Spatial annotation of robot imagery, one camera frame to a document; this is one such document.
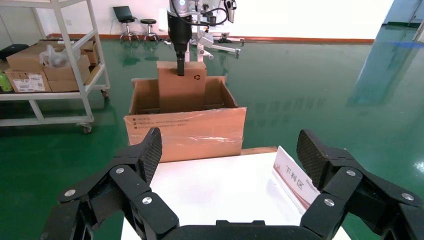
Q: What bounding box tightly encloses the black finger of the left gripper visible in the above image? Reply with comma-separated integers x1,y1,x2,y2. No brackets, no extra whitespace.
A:
176,56,186,77

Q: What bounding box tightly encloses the white metal shelf cart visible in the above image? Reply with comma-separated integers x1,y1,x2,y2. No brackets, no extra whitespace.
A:
0,0,111,135

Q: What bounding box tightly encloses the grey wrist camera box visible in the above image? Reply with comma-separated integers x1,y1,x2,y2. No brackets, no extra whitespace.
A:
198,31,215,50

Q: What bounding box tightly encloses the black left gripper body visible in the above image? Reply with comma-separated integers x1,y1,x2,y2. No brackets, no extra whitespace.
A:
166,13,194,64

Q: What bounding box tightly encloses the plain brown cardboard box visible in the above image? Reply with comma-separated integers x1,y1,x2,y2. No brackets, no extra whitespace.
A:
79,39,100,66
43,54,92,82
5,41,70,74
47,77,90,94

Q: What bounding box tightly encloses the black camera cable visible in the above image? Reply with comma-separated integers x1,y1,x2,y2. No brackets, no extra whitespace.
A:
170,0,230,27

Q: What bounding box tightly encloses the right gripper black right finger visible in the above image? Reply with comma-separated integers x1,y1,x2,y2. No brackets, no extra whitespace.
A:
296,129,424,240

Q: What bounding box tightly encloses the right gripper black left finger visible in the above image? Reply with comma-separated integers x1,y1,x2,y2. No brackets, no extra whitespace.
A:
39,127,180,240

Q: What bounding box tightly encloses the clear plastic bag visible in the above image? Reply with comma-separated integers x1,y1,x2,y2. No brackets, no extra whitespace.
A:
39,44,82,69

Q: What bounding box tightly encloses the white metal stand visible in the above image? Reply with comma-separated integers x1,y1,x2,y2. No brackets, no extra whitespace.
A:
185,31,245,64

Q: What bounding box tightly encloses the small cardboard box recycling symbol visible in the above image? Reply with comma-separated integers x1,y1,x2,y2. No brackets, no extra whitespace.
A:
156,60,208,114

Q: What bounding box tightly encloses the black round stool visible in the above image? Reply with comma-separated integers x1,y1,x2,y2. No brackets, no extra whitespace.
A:
119,16,140,42
140,18,159,42

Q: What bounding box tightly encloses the large open cardboard box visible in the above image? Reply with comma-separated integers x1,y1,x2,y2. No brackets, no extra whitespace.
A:
123,75,248,164

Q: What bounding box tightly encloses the black case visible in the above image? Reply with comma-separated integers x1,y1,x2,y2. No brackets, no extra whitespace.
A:
0,43,30,62

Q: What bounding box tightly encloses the acrylic sign with Chinese text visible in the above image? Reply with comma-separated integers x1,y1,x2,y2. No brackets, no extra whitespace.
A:
271,145,322,215

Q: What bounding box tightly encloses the cardboard box with shipping label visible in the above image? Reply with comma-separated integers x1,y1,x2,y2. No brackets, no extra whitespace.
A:
3,68,53,94

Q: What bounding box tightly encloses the green plastic bottle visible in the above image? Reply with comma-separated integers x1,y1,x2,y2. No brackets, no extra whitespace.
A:
0,69,14,93

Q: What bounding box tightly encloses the black laptop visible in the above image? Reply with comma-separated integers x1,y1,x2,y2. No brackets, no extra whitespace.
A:
112,5,137,21

